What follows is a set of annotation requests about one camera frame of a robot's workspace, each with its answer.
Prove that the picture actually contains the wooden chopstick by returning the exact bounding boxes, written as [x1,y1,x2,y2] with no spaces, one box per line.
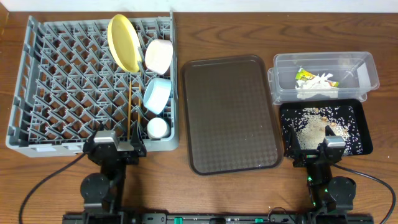
[127,80,132,142]
[137,84,142,124]

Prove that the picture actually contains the white paper cup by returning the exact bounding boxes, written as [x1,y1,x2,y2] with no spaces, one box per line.
[147,118,170,139]

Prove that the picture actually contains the brown serving tray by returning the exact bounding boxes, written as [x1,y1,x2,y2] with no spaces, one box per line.
[181,55,284,175]

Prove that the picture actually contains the light blue bowl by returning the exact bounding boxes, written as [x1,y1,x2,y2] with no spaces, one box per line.
[144,78,172,114]

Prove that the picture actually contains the black waste tray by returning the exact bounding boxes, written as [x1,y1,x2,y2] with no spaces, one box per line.
[279,99,373,155]

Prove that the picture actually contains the rice food waste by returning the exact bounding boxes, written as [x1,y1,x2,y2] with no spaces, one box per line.
[281,106,364,156]

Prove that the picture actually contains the white pink bowl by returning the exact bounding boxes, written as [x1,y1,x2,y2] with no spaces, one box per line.
[145,39,174,75]

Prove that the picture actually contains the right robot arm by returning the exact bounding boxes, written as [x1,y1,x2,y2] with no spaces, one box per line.
[285,126,356,223]

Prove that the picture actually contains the clear plastic bin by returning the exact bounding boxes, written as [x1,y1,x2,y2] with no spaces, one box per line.
[268,52,380,105]

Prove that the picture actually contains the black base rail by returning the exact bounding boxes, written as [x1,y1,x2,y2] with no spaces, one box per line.
[62,212,374,224]

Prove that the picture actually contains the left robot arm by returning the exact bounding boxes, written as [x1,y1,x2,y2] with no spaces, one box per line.
[80,124,147,223]

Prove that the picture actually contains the white paper napkin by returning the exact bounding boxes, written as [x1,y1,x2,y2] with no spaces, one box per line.
[295,72,339,100]

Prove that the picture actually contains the yellow plate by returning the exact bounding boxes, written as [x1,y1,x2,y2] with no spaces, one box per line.
[107,14,142,73]

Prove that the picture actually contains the green orange snack wrapper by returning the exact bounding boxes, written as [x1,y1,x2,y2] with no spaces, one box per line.
[295,67,339,88]

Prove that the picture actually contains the grey plastic dish rack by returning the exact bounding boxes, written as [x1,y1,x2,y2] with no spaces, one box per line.
[5,11,180,158]

